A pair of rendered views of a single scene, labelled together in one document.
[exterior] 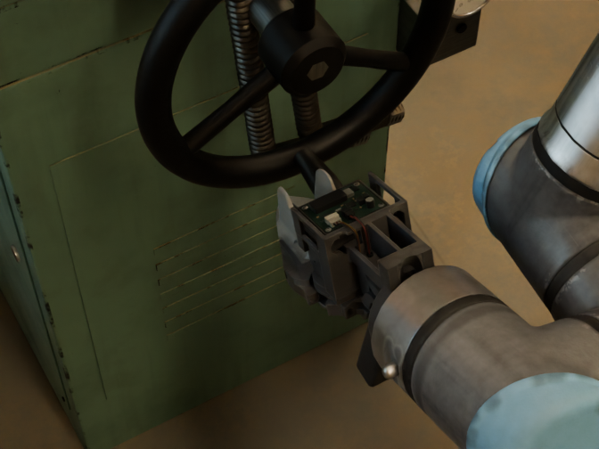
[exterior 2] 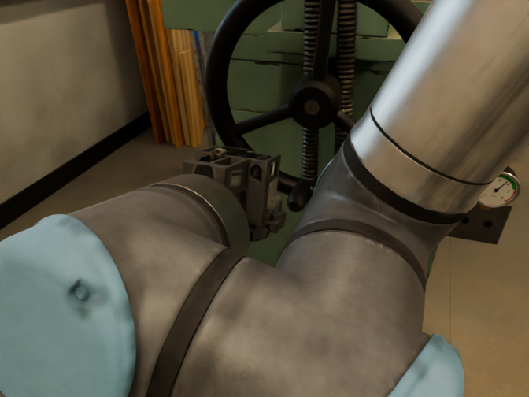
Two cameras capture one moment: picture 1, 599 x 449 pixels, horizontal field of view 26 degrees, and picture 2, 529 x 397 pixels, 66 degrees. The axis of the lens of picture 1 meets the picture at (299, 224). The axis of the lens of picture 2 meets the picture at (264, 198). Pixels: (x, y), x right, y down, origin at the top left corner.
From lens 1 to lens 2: 0.74 m
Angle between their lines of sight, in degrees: 38
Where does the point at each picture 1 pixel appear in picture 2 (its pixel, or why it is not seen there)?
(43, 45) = (242, 93)
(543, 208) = (326, 183)
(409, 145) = (475, 337)
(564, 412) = (24, 258)
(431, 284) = (187, 178)
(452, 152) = (496, 354)
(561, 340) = (168, 234)
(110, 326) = not seen: hidden behind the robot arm
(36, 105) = not seen: hidden behind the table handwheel
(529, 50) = not seen: outside the picture
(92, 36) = (267, 102)
